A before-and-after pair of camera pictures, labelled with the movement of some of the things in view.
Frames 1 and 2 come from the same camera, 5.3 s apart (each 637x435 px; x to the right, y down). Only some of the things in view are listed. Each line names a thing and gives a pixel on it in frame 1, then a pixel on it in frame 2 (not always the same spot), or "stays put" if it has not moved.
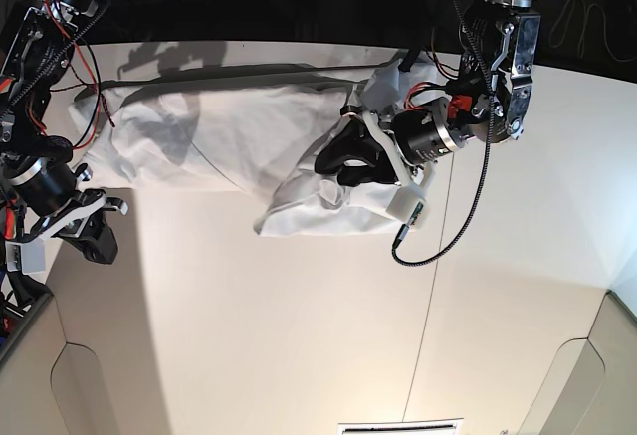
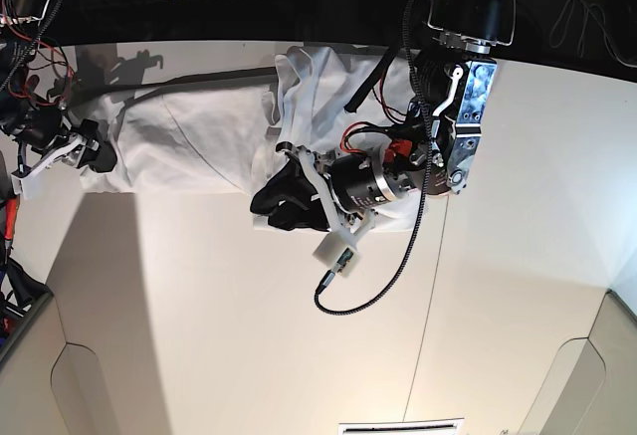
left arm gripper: x=50 y=185 -> x=46 y=130
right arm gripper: x=421 y=136 -> x=357 y=182
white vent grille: x=420 y=427 stays put
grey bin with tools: x=21 y=298 stays put
